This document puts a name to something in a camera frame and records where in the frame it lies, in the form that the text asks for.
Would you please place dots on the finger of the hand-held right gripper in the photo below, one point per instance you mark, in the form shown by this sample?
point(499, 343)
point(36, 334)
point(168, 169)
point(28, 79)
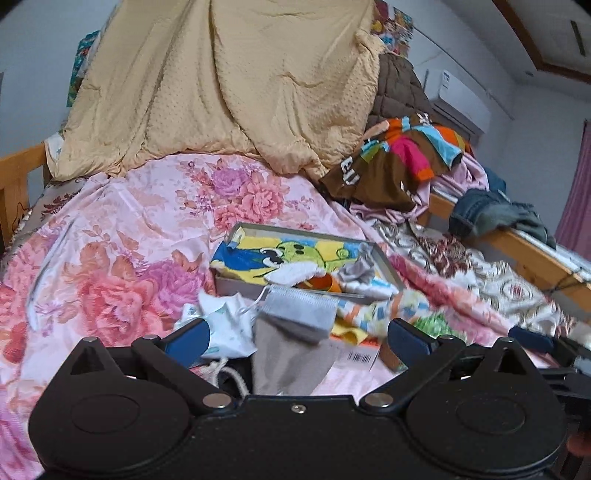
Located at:
point(531, 340)

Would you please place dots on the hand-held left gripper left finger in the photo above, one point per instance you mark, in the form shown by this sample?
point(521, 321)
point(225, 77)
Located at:
point(187, 344)

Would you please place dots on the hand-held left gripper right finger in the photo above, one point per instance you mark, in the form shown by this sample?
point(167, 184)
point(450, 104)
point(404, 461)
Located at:
point(407, 342)

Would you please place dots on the pastel striped towel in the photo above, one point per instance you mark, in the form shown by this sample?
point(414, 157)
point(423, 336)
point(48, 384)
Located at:
point(401, 304)

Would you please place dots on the grey white cloth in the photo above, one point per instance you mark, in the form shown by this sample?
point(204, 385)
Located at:
point(355, 272)

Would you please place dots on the grey face mask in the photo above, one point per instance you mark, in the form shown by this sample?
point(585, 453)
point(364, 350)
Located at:
point(295, 314)

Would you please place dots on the white and orange sock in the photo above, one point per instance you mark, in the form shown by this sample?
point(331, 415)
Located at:
point(295, 273)

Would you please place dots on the grey shallow box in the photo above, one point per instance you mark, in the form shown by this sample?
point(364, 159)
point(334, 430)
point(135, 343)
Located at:
point(304, 233)

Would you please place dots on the white printed face mask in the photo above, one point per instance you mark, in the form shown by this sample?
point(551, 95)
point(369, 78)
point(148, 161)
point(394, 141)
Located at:
point(226, 332)

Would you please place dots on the white flat packet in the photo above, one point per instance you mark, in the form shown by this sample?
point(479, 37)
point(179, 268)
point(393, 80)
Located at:
point(355, 357)

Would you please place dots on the grey green garment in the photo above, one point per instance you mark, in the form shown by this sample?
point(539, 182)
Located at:
point(526, 221)

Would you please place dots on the pink floral bedsheet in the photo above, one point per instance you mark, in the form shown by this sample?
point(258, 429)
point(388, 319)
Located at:
point(115, 230)

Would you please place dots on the blue jeans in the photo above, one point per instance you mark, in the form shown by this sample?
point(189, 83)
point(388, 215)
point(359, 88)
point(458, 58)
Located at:
point(475, 212)

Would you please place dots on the pink curtain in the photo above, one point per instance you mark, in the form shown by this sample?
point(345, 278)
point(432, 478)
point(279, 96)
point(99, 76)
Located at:
point(577, 207)

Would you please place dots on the teal blue cloth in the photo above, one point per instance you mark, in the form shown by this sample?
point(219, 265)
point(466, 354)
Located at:
point(496, 181)

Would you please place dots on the brown colourful striped shirt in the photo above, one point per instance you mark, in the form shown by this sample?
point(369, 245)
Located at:
point(378, 175)

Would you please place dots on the lilac pink cloth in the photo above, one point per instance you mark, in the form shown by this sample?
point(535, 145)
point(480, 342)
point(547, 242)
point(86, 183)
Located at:
point(466, 170)

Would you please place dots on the brown quilted jacket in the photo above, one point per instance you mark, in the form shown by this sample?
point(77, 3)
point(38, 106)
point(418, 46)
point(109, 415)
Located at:
point(397, 92)

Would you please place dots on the white air conditioner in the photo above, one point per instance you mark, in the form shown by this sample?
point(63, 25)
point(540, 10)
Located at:
point(457, 97)

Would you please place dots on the beige quilt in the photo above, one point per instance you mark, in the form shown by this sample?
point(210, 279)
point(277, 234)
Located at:
point(207, 83)

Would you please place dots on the plain wooden bed rail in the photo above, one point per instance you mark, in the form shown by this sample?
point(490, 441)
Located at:
point(531, 258)

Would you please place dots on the wooden slatted bed rail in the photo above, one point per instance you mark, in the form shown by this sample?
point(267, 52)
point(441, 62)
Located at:
point(18, 184)

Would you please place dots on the teal wall poster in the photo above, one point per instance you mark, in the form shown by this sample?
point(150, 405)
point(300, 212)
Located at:
point(81, 64)

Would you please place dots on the brown wooden frame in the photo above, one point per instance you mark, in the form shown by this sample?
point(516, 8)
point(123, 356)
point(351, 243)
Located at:
point(521, 27)

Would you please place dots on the colourful wall poster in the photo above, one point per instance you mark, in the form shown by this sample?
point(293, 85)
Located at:
point(395, 27)

